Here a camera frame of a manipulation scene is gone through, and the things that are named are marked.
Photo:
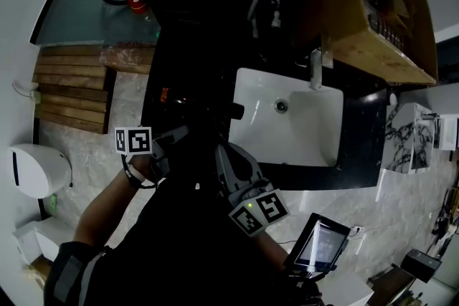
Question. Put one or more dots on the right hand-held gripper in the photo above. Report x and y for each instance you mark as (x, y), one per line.
(263, 213)

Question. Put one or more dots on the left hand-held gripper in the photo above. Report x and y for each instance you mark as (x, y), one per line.
(134, 140)

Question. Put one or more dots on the black hair dryer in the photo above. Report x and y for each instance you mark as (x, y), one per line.
(236, 111)

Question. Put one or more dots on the white rectangular sink basin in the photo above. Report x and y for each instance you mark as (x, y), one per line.
(305, 132)

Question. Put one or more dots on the person's right forearm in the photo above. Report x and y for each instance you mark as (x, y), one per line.
(272, 247)

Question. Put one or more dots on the person's left forearm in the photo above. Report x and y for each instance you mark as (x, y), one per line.
(104, 211)

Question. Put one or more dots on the person's left hand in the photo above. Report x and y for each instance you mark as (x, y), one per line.
(141, 165)

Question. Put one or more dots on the person's black clothing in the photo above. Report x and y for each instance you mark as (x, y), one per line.
(179, 254)

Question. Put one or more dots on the black tablet with lit screen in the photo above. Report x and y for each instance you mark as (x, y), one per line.
(319, 243)

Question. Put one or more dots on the wooden slatted steps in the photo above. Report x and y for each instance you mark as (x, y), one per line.
(71, 93)

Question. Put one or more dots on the chrome faucet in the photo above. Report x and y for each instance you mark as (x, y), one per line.
(315, 70)

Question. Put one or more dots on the white power strip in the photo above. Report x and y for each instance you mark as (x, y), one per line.
(357, 231)

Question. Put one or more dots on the green floor item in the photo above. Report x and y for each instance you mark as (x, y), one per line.
(54, 204)

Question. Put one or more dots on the white trash bin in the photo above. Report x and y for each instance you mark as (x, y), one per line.
(39, 170)

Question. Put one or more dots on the white pipe valve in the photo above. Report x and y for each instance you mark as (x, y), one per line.
(276, 10)

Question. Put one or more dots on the white floor appliance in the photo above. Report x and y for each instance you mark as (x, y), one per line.
(46, 240)

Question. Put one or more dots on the marble pattern box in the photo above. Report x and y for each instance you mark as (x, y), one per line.
(401, 139)

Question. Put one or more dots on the brown cardboard box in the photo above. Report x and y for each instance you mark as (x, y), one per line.
(358, 46)

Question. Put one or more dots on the brown wooden box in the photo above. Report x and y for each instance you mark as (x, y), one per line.
(391, 285)

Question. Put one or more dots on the stack of metal discs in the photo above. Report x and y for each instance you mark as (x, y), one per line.
(389, 32)

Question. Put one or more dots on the white shelf box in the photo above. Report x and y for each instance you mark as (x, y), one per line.
(448, 132)

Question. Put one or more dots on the dark cabinet unit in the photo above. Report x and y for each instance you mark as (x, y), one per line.
(448, 57)

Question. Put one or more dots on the black tablet mount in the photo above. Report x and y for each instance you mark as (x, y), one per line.
(308, 276)

